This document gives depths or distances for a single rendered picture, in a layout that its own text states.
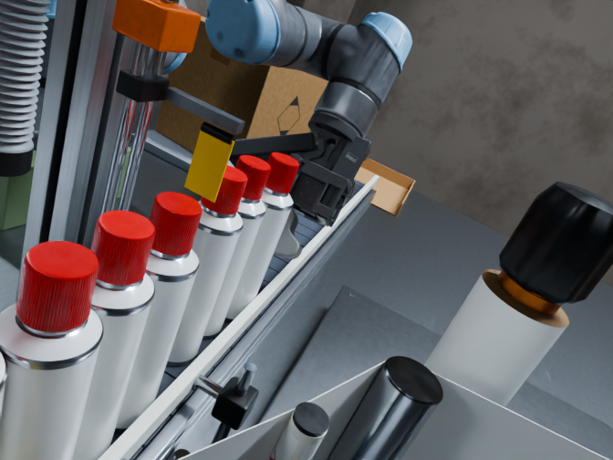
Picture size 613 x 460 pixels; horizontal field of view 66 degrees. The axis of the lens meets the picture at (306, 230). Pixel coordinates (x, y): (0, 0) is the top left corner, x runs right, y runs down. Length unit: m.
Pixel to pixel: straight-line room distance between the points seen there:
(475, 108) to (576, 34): 0.63
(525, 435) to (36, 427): 0.28
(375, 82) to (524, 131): 2.59
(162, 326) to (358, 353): 0.32
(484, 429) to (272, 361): 0.34
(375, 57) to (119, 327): 0.45
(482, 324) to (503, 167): 2.74
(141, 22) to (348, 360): 0.43
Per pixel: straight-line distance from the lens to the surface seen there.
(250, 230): 0.47
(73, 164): 0.46
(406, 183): 1.57
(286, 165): 0.49
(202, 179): 0.40
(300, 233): 0.84
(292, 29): 0.58
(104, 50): 0.43
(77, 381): 0.29
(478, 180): 3.21
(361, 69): 0.62
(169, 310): 0.36
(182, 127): 1.12
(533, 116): 3.16
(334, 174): 0.57
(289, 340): 0.67
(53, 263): 0.25
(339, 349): 0.61
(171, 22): 0.37
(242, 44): 0.53
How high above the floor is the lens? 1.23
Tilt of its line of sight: 24 degrees down
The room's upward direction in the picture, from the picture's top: 23 degrees clockwise
